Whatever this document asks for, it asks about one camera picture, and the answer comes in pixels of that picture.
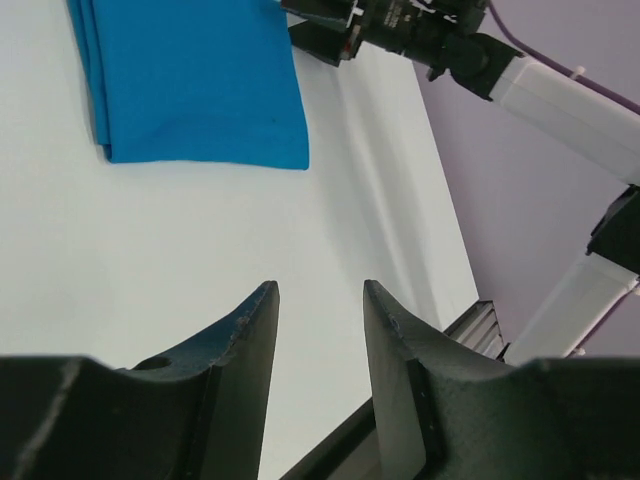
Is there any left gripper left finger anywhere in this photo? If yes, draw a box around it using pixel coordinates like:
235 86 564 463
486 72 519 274
1 281 279 479

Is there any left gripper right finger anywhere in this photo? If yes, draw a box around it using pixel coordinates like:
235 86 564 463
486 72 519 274
363 280 639 479

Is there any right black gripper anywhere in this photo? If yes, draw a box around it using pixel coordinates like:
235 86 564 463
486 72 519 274
280 0 364 67

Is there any blue polo shirt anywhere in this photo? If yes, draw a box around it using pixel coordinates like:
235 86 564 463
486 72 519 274
68 0 310 170

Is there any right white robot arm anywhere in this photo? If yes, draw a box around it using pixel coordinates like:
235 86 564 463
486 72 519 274
282 1 639 365

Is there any front aluminium rail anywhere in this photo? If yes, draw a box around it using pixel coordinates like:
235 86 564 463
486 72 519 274
444 301 507 359

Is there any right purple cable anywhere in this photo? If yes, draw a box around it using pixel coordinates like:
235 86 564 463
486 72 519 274
487 0 640 114

